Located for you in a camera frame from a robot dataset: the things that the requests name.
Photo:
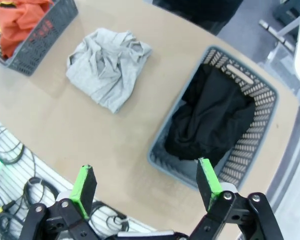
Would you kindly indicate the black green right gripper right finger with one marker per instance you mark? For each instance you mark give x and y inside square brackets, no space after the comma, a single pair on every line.
[207,185]

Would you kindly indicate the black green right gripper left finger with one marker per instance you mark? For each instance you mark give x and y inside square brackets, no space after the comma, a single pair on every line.
[86,190]

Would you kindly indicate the black shorts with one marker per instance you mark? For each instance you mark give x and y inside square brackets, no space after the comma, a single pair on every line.
[210,117]

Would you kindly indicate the grey heather garment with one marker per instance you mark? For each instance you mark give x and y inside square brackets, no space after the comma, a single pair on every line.
[107,75]

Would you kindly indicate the orange T-shirt yellow black print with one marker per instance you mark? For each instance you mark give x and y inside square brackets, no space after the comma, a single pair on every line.
[15,25]

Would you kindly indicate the grey plastic lattice basket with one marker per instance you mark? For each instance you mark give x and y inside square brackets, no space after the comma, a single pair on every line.
[40,45]
[160,153]

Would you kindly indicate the person in black T-shirt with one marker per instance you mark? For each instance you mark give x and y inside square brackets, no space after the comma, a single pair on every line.
[202,12]

